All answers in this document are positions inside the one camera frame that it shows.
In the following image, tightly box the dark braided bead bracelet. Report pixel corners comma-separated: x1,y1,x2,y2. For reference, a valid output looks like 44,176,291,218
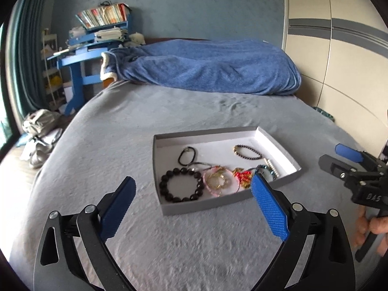
233,144,263,160

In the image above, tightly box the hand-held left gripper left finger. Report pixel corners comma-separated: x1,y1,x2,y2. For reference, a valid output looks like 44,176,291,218
33,176,137,291

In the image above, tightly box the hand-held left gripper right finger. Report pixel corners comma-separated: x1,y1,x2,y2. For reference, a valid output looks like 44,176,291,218
250,173,356,291

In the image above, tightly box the black cord bracelet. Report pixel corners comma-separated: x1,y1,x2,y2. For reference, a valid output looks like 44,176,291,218
178,146,197,166

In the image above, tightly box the grey cardboard tray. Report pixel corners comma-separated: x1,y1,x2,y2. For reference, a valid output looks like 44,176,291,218
152,126,302,216

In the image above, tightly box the teal beaded strand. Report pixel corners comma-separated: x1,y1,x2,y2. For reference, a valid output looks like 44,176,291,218
314,107,336,122

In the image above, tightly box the beige wardrobe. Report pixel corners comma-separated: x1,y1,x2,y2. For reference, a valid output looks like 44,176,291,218
282,0,388,158

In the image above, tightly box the black bead bracelet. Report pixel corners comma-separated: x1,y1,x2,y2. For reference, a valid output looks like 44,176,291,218
159,167,205,203

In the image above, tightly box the red bead charm bracelet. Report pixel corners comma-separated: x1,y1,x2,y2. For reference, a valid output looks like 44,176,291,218
232,167,254,190

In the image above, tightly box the blue beaded bracelet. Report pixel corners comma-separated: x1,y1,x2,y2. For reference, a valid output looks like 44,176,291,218
247,164,278,180

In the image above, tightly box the gold bell bracelet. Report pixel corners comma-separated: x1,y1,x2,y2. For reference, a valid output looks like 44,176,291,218
209,172,231,189

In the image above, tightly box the grey bed sheet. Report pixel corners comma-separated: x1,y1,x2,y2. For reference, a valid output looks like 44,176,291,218
0,80,388,291

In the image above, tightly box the row of books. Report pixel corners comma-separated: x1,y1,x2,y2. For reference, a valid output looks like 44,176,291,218
76,3,131,28

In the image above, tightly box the person's right hand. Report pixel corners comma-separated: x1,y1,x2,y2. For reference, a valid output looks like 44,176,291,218
352,205,388,256

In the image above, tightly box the teal curtain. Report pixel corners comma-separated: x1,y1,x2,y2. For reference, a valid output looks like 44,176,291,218
0,0,53,146

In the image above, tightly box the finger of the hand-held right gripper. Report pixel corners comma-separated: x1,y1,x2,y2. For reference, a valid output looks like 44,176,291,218
335,143,388,172
319,154,376,186

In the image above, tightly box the white pearl bracelet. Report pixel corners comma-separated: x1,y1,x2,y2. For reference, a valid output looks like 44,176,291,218
263,158,279,178

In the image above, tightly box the blue blanket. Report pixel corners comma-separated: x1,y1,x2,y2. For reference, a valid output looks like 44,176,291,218
101,39,301,97

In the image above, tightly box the blue wooden desk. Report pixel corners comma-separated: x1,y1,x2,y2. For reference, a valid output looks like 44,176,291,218
47,21,134,116

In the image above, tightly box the grey cord bracelet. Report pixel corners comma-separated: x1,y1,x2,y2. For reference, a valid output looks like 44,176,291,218
186,161,219,172

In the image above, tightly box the pink string bracelet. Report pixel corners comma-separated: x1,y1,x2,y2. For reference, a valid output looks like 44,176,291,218
202,165,233,197

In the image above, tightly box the white shelf rack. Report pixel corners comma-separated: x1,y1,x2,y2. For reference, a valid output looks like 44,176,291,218
41,29,66,110

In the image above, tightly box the stack of papers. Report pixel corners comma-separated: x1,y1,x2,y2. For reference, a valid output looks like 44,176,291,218
68,27,129,45

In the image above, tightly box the white stuffed toy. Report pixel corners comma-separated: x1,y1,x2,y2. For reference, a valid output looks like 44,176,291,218
127,33,146,48

